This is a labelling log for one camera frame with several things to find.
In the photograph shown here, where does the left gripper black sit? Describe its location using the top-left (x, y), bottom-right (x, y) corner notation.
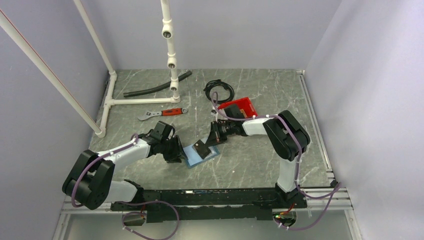
top-left (160, 135), bottom-right (188, 164)

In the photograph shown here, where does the black credit card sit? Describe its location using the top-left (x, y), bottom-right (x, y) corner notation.
top-left (192, 139), bottom-right (212, 160)

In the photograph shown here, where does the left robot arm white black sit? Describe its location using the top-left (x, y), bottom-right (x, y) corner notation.
top-left (62, 121), bottom-right (188, 210)

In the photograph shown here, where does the blue card holder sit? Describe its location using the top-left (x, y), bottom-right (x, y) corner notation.
top-left (183, 144), bottom-right (220, 169)

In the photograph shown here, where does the red handled adjustable wrench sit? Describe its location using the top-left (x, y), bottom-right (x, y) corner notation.
top-left (137, 108), bottom-right (188, 121)

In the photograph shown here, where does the black rubber hose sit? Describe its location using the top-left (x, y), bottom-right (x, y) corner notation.
top-left (123, 70), bottom-right (193, 98)

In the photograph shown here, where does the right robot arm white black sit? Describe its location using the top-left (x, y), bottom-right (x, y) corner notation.
top-left (205, 104), bottom-right (311, 208)

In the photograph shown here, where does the aluminium rail right side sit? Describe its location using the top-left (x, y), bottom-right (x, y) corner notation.
top-left (296, 70), bottom-right (354, 212)

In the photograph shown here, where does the coiled black cable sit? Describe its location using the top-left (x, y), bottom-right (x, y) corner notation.
top-left (203, 79), bottom-right (235, 106)

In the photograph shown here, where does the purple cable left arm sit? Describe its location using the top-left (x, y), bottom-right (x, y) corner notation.
top-left (71, 133), bottom-right (181, 240)

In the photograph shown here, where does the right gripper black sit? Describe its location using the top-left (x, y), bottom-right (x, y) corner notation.
top-left (204, 120), bottom-right (235, 148)

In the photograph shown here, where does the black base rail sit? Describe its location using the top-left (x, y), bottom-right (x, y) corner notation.
top-left (110, 186), bottom-right (308, 223)

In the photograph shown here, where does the white PVC pipe frame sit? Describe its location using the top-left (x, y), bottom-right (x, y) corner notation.
top-left (0, 0), bottom-right (181, 138)

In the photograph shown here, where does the red plastic bin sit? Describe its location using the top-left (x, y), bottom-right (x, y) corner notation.
top-left (217, 97), bottom-right (258, 118)

